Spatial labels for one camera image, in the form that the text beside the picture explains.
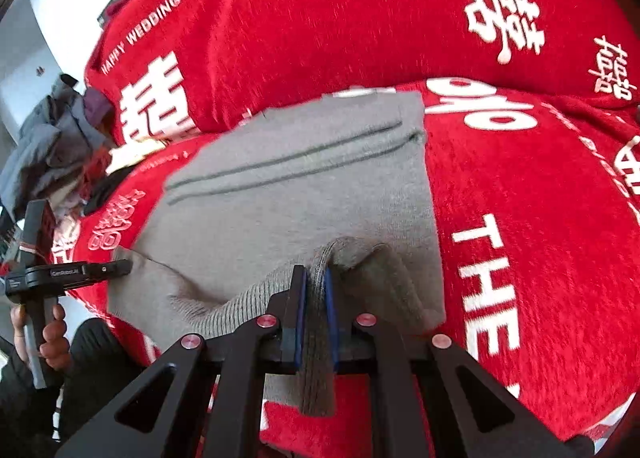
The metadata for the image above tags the grey knit garment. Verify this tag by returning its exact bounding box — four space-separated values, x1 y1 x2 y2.
107 92 446 417

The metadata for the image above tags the grey clothes pile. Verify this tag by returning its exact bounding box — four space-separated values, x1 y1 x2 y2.
1 74 114 221

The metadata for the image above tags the left hand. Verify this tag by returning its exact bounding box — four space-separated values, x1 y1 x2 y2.
11 303 72 371

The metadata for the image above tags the cream cloth item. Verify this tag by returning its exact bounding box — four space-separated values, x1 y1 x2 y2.
105 138 167 175

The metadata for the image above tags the red folded wedding blanket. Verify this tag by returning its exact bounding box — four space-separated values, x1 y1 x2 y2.
85 0 639 143

